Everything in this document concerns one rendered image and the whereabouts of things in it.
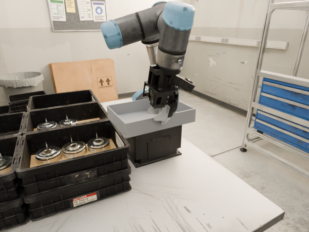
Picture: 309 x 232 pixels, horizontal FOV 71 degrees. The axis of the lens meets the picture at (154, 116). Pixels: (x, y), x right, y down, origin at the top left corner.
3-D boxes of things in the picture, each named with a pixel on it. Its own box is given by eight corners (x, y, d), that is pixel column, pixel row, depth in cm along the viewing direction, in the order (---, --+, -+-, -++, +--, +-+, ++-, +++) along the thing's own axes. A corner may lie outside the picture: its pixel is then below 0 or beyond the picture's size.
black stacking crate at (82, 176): (113, 139, 115) (111, 119, 111) (131, 171, 91) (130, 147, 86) (28, 157, 100) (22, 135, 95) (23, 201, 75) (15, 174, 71)
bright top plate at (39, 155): (59, 145, 101) (58, 143, 101) (62, 155, 93) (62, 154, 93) (34, 150, 97) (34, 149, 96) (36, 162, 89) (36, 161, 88)
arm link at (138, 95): (138, 119, 130) (131, 99, 133) (159, 112, 130) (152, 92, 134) (135, 113, 118) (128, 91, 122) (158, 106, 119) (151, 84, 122)
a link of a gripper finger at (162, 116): (149, 127, 71) (152, 103, 66) (164, 123, 74) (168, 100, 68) (154, 133, 69) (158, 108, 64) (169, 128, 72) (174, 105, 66)
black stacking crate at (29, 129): (100, 118, 140) (99, 102, 136) (112, 139, 116) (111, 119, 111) (31, 130, 125) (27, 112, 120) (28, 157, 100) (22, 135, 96)
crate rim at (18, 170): (111, 123, 112) (111, 118, 111) (131, 151, 87) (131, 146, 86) (23, 139, 96) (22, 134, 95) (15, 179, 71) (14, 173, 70)
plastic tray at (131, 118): (167, 106, 96) (167, 95, 95) (195, 121, 80) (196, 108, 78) (107, 117, 85) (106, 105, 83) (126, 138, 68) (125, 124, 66)
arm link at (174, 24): (189, 2, 56) (202, 9, 49) (180, 44, 62) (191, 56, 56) (160, -2, 53) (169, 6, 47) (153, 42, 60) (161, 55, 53)
